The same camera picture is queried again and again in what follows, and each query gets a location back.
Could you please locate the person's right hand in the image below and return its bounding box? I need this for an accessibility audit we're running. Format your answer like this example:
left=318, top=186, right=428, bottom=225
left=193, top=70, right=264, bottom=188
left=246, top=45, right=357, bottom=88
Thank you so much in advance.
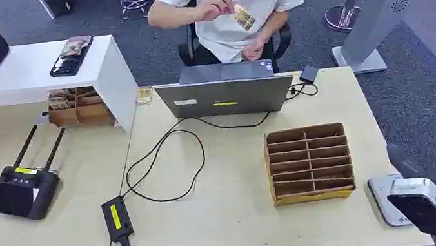
left=191, top=0, right=237, bottom=25

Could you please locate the person's left hand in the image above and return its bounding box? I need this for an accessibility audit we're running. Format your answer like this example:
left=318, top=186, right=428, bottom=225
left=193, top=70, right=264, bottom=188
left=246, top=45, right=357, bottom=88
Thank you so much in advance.
left=239, top=37, right=270, bottom=63

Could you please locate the printed card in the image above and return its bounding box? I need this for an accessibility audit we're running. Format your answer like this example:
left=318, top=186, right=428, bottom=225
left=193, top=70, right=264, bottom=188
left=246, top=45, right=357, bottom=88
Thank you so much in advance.
left=231, top=2, right=257, bottom=34

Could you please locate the black office chair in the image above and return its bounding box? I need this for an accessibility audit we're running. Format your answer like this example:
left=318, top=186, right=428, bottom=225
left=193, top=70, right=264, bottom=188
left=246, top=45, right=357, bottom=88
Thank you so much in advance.
left=171, top=0, right=297, bottom=87

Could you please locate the person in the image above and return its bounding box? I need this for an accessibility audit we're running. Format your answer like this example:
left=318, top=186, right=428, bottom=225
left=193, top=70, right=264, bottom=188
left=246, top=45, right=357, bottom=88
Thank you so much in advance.
left=144, top=0, right=312, bottom=76

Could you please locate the grey laptop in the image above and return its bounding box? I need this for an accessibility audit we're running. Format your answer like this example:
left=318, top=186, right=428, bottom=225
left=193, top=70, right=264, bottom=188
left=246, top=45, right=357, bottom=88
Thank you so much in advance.
left=151, top=50, right=299, bottom=130

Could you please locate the small black hub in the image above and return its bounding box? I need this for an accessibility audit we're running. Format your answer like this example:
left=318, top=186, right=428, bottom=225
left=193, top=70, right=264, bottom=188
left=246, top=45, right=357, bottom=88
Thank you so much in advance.
left=297, top=64, right=321, bottom=86

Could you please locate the white flat device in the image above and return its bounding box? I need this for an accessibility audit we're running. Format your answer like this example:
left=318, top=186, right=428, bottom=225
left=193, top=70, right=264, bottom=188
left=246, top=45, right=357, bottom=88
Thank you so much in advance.
left=366, top=172, right=413, bottom=231

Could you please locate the wooden card box with slots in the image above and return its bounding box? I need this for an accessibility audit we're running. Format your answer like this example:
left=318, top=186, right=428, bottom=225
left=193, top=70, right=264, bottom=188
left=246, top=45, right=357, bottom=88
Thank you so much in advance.
left=261, top=120, right=358, bottom=209

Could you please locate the patterned pouch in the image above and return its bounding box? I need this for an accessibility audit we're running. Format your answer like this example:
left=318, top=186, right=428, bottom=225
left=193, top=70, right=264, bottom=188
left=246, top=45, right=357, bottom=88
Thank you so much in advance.
left=57, top=34, right=95, bottom=59

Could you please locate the black cabinet with white side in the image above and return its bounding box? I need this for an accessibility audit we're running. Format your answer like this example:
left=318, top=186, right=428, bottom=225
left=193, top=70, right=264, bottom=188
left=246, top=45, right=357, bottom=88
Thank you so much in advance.
left=36, top=0, right=77, bottom=22

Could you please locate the black phone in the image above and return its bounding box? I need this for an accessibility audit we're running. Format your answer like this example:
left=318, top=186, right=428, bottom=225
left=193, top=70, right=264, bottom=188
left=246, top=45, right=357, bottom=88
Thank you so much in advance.
left=45, top=36, right=99, bottom=80

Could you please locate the wooden box holding cards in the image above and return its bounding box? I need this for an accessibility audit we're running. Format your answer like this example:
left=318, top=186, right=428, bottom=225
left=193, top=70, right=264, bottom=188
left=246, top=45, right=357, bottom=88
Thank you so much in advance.
left=44, top=82, right=117, bottom=135

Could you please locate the bundle of cards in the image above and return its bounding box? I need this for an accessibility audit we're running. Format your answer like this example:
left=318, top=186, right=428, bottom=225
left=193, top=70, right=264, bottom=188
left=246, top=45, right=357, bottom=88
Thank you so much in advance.
left=48, top=95, right=70, bottom=113

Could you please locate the white desk riser shelf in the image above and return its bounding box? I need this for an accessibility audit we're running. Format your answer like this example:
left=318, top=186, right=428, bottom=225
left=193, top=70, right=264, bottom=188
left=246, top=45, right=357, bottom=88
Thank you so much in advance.
left=0, top=28, right=145, bottom=152

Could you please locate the black power adapter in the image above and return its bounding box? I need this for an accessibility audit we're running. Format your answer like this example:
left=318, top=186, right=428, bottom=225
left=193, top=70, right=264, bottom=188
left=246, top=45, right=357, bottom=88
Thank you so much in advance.
left=100, top=194, right=136, bottom=243

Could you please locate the black controller with two antennas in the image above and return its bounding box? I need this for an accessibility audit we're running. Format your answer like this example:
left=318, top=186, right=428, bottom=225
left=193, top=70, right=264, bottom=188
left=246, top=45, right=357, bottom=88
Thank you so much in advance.
left=0, top=120, right=79, bottom=226

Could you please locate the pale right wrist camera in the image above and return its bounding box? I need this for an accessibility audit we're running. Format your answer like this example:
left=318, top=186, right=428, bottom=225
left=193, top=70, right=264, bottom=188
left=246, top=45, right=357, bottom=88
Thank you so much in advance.
left=385, top=173, right=436, bottom=246

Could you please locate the short black hub cable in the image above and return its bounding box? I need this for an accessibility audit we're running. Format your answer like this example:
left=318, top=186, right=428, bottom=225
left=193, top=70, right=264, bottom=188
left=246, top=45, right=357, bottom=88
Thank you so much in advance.
left=284, top=79, right=320, bottom=101

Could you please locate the black adapter cable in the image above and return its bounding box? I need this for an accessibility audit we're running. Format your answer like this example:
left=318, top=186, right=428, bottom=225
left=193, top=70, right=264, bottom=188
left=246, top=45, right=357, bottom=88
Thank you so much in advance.
left=112, top=104, right=282, bottom=209

